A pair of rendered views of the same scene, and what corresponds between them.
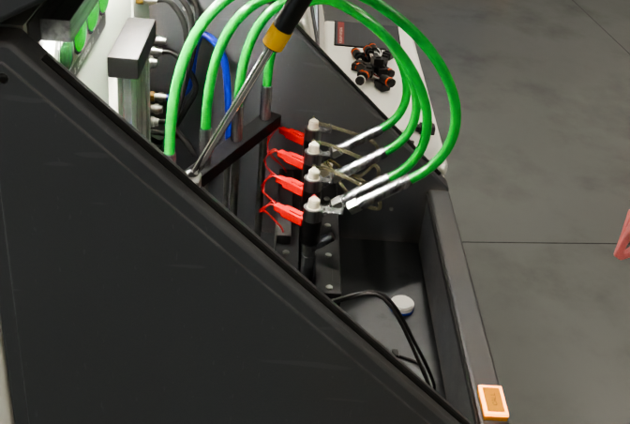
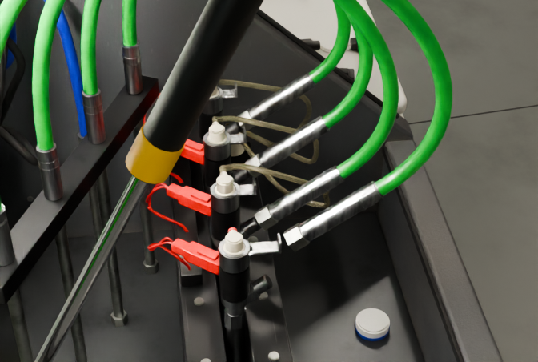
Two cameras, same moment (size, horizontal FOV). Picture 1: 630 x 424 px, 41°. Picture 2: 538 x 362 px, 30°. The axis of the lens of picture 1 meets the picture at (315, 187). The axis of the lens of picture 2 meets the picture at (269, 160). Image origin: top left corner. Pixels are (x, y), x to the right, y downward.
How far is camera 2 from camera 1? 0.36 m
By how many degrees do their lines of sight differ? 9
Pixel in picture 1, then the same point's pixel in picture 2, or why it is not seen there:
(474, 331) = not seen: outside the picture
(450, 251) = (435, 247)
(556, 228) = (518, 87)
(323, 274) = (262, 332)
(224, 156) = (82, 174)
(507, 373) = (487, 299)
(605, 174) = not seen: outside the picture
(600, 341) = not seen: outside the picture
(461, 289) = (463, 312)
